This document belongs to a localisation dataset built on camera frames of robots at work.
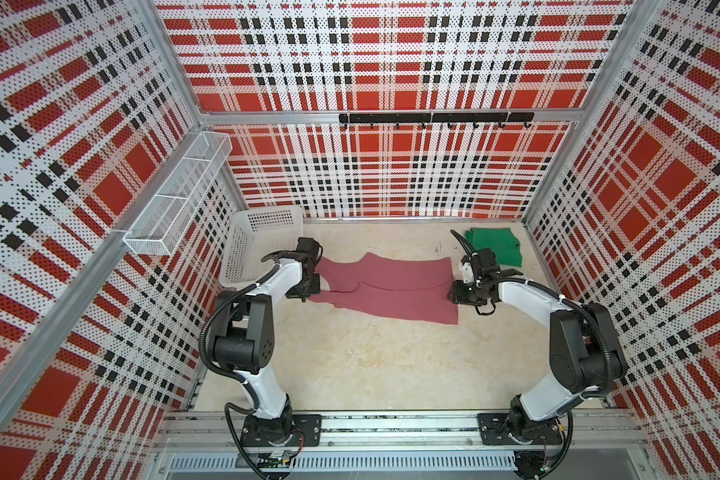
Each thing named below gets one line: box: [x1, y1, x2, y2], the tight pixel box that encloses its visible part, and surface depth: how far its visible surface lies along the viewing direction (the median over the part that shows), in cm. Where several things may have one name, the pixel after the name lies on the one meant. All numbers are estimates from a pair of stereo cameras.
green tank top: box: [464, 228, 522, 267], surface depth 113 cm
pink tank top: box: [308, 253, 459, 325], surface depth 103 cm
